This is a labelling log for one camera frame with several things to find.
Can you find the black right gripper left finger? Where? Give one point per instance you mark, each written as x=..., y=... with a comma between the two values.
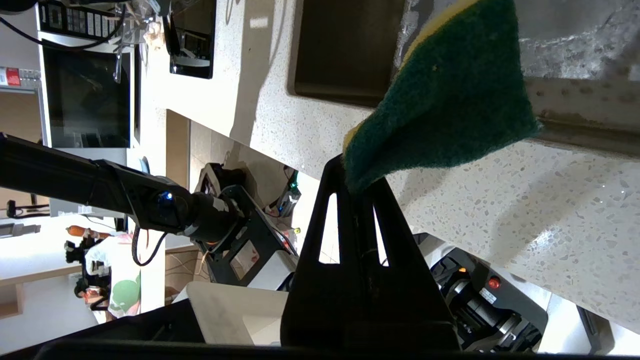
x=320, y=300

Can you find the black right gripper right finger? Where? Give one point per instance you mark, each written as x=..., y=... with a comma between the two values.
x=410, y=310

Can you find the green yellow sponge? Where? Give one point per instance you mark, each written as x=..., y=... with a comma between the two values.
x=450, y=90

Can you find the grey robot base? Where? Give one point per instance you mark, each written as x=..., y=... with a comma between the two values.
x=490, y=300

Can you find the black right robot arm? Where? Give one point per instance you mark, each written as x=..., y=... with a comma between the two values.
x=125, y=327

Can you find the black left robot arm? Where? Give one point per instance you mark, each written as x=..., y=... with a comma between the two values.
x=75, y=180

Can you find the white plastic bag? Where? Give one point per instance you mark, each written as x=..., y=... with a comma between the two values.
x=122, y=285

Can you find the dark-haired person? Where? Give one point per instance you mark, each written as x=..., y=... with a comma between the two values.
x=90, y=292

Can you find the black induction cooktop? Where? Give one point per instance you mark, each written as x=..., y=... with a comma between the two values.
x=192, y=40

